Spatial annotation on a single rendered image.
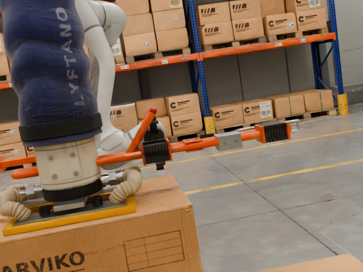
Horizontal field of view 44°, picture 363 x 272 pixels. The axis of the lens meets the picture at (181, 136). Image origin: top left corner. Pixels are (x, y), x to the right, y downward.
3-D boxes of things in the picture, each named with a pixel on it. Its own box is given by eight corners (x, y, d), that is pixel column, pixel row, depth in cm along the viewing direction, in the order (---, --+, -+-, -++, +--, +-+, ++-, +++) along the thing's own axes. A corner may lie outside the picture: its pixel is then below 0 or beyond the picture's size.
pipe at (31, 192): (2, 221, 115) (-2, 199, 114) (24, 197, 139) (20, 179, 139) (134, 197, 118) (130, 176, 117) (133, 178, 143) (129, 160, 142)
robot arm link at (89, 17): (92, 21, 173) (113, 23, 184) (69, -16, 174) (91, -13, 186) (72, 42, 179) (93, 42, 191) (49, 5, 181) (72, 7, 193)
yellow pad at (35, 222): (3, 237, 113) (-1, 218, 113) (13, 225, 123) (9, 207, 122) (136, 212, 117) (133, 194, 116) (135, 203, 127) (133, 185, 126)
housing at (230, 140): (219, 151, 129) (217, 136, 128) (215, 148, 136) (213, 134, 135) (243, 148, 130) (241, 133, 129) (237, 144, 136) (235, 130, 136)
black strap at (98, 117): (11, 144, 114) (8, 129, 113) (31, 134, 137) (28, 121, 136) (100, 130, 116) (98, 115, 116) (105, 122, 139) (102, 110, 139)
